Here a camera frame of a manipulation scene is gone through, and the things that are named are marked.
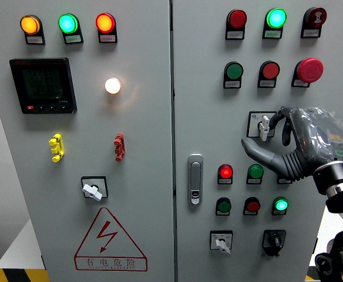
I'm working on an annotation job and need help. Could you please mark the large grey-plate turn switch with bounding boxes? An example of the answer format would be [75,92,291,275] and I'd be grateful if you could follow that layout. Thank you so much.
[247,110,279,142]

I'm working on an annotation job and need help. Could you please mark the large red stop button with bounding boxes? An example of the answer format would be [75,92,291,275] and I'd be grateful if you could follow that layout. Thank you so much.
[296,58,325,84]

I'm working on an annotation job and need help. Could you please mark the small dark green lamp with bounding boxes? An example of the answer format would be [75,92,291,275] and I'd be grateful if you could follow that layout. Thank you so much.
[247,163,264,179]

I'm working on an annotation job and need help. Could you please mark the small bright green lamp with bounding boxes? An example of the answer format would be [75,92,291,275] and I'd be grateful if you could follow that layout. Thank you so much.
[272,196,289,212]

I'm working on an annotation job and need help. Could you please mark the large red push button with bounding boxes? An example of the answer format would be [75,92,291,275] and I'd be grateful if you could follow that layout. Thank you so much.
[260,61,281,80]

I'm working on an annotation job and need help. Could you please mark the small red push button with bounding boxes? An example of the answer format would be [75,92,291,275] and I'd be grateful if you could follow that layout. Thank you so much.
[244,197,261,213]

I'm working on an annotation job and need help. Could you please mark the small bright red lamp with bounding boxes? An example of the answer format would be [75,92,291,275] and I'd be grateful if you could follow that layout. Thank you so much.
[218,163,234,179]

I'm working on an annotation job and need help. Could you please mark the large green push button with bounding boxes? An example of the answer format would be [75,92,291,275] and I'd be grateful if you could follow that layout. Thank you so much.
[224,62,244,80]

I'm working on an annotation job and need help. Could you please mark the grey cabinet door with lock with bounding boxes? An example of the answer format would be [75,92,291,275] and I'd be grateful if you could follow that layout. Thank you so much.
[172,0,343,282]

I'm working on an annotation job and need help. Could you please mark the small green push button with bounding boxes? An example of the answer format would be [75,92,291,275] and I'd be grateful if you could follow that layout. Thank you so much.
[216,197,232,213]

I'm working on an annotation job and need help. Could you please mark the dark red buzzer lamp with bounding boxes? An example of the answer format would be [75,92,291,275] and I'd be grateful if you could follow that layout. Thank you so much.
[304,7,328,29]

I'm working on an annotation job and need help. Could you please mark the large green lamp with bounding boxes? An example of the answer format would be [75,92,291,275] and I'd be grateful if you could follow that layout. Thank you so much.
[58,13,80,35]
[265,8,287,29]

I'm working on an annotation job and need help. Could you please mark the silver door lock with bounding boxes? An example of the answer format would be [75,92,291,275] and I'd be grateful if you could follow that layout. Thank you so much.
[187,153,204,206]

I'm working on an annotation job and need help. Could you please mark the large red lamp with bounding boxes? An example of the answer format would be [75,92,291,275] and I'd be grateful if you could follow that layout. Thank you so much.
[227,9,248,29]

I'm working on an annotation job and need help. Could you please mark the grey cabinet door with display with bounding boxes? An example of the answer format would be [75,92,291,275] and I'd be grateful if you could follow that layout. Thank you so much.
[0,0,176,282]

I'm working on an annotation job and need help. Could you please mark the white lamp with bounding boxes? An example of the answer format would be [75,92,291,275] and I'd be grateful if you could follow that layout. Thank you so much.
[105,78,122,95]

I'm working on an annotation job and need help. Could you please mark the red warning triangle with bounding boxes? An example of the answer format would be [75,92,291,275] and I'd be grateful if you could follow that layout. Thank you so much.
[73,207,149,272]

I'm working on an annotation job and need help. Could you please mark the large red-rimmed orange lamp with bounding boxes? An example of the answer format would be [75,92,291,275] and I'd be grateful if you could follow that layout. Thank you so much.
[95,12,117,35]

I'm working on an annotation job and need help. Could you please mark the black display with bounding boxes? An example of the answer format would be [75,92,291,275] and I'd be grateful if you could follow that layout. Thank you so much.
[9,57,78,115]

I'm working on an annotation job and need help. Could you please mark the large yellow lamp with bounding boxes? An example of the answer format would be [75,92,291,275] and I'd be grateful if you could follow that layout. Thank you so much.
[19,14,42,36]

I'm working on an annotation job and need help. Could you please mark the black-handle turn switch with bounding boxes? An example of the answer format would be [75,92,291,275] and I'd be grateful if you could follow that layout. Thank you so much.
[261,229,287,259]

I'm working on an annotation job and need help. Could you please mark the small white-handle turn switch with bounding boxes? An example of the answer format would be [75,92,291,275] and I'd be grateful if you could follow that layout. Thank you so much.
[209,230,234,255]

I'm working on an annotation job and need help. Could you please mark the small red handle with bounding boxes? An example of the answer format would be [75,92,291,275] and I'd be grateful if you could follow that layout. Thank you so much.
[113,133,126,163]

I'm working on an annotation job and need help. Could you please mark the black-framed white-handle turn switch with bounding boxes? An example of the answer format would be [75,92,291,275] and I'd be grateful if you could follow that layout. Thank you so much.
[80,176,109,202]

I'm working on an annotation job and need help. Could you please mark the small yellow handle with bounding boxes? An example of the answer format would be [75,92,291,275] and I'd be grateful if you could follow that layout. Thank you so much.
[48,133,65,163]

